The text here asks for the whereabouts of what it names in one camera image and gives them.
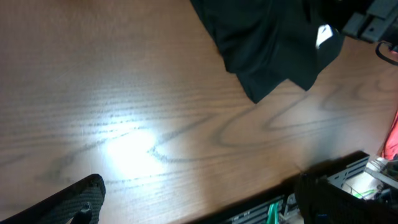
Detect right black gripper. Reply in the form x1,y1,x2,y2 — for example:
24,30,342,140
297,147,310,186
320,0,398,44

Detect black t-shirt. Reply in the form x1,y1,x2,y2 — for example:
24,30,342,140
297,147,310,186
191,0,345,103

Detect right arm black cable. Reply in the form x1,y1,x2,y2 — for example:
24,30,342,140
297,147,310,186
374,40,398,67

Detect red printed t-shirt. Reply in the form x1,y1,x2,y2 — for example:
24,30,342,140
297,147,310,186
381,113,397,161

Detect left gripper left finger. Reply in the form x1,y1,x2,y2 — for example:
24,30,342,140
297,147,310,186
1,174,106,224

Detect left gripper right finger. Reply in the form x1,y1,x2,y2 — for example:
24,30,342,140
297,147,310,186
294,174,397,224

